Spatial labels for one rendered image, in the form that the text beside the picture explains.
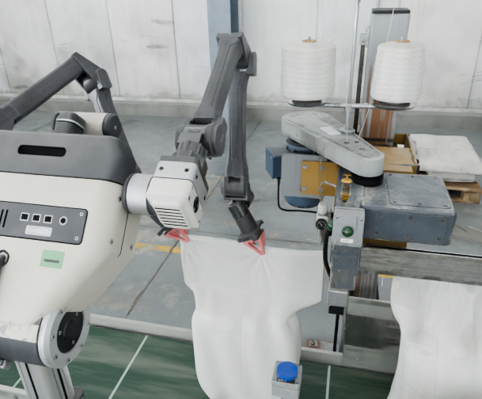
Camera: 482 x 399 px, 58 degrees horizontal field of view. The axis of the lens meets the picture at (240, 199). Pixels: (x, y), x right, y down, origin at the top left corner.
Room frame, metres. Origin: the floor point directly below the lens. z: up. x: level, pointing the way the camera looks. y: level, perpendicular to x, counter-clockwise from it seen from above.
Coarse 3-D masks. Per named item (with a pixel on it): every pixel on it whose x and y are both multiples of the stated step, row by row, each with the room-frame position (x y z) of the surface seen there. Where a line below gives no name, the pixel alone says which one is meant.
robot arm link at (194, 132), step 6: (186, 126) 1.00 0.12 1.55; (192, 126) 1.00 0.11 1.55; (198, 126) 0.99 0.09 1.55; (204, 126) 0.99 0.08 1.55; (180, 132) 0.97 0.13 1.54; (186, 132) 0.97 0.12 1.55; (192, 132) 0.97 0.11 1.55; (198, 132) 0.96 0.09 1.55; (180, 138) 0.96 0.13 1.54; (186, 138) 0.95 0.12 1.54; (192, 138) 0.95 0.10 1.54; (198, 138) 0.95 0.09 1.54
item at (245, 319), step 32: (192, 256) 1.28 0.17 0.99; (224, 256) 1.24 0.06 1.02; (256, 256) 1.21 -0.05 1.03; (288, 256) 1.18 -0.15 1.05; (320, 256) 1.16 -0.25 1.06; (192, 288) 1.27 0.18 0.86; (224, 288) 1.24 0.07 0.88; (256, 288) 1.21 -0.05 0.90; (288, 288) 1.18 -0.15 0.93; (320, 288) 1.16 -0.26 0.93; (192, 320) 1.21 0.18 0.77; (224, 320) 1.17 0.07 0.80; (256, 320) 1.14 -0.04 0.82; (288, 320) 1.15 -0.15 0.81; (224, 352) 1.15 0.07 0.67; (256, 352) 1.12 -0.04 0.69; (288, 352) 1.12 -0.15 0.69; (224, 384) 1.16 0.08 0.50; (256, 384) 1.13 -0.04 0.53
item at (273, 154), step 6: (270, 150) 1.48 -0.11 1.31; (276, 150) 1.48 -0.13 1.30; (282, 150) 1.48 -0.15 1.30; (288, 150) 1.49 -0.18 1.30; (270, 156) 1.46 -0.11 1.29; (276, 156) 1.44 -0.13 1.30; (270, 162) 1.46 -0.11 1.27; (276, 162) 1.43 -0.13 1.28; (270, 168) 1.46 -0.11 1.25; (276, 168) 1.43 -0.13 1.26; (270, 174) 1.46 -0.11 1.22; (276, 174) 1.43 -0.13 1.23
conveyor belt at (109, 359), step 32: (96, 352) 1.45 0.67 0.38; (128, 352) 1.45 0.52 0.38; (160, 352) 1.44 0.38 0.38; (192, 352) 1.44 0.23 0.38; (0, 384) 1.29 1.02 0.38; (96, 384) 1.28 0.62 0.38; (128, 384) 1.27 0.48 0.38; (160, 384) 1.27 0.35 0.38; (192, 384) 1.27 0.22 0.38; (320, 384) 1.25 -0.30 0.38; (352, 384) 1.24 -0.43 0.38; (384, 384) 1.24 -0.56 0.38
